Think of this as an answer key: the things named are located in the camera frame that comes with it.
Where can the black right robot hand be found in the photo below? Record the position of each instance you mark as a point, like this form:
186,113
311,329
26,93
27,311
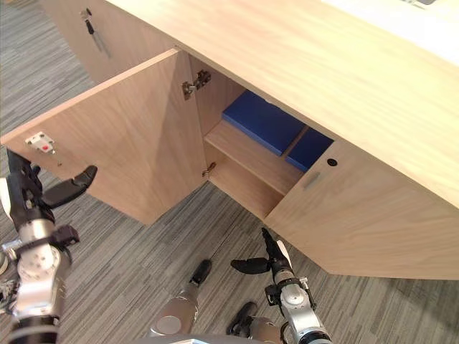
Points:
269,259

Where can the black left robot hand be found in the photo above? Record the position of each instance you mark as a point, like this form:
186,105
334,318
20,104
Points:
21,186

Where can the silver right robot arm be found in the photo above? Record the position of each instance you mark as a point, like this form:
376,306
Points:
299,308

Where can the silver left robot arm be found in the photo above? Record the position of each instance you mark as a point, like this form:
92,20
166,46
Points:
34,279

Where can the white door lock latch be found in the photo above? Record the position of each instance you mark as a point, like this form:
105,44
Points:
40,143

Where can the wooden cabinet shelf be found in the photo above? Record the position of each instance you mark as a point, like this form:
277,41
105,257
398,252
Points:
251,157

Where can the open wooden cabinet door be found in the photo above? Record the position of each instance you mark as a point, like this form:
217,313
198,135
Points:
118,143

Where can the closed wooden cabinet door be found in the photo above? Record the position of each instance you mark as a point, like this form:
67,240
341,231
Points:
369,222

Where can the small metal door hinge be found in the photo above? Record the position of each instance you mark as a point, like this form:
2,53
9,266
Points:
208,169

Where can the black round door lock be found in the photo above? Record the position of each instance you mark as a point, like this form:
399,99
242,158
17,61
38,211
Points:
331,162

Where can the blue folder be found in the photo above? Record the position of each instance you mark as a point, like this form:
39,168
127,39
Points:
263,123
307,148

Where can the wooden cabinet door with keys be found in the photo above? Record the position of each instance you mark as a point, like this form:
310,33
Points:
107,39

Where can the light wood office cabinet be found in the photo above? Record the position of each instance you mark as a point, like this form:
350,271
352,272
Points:
322,89

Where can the silver robot right leg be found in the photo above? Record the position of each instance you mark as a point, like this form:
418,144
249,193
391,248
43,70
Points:
251,324

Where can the silver robot leg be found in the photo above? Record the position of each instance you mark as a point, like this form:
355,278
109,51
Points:
251,324
183,304

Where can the silver robot left leg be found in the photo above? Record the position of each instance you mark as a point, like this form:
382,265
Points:
183,304

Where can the key bunch in lock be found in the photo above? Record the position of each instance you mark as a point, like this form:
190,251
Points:
94,32

